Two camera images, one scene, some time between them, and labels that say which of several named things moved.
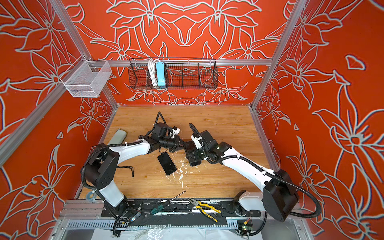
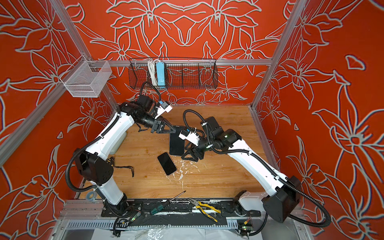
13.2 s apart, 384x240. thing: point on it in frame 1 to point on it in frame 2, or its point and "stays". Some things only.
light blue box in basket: (160, 70) stays
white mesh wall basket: (87, 78) stays
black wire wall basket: (180, 73) stays
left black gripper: (177, 146) to (160, 125)
